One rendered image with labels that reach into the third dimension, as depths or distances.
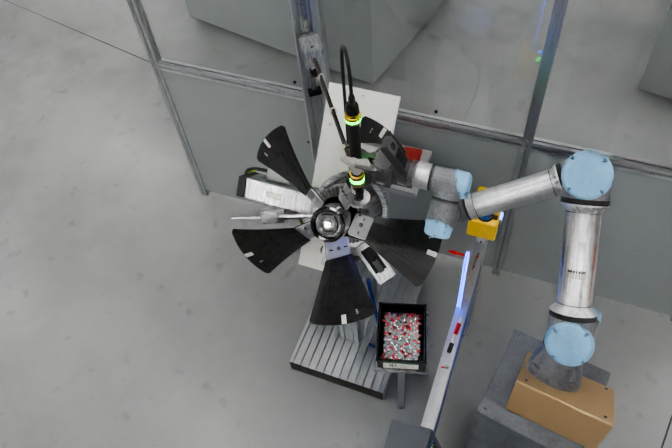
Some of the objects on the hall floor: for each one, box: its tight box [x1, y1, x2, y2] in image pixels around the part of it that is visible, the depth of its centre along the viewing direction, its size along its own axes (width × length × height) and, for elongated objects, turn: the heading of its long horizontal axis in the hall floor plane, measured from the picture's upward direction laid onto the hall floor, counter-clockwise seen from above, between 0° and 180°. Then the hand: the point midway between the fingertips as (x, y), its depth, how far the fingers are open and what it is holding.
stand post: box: [339, 320, 362, 343], centre depth 273 cm, size 4×9×91 cm, turn 72°
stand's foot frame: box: [289, 272, 422, 400], centre depth 311 cm, size 62×46×8 cm
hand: (346, 151), depth 179 cm, fingers closed on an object, 4 cm apart
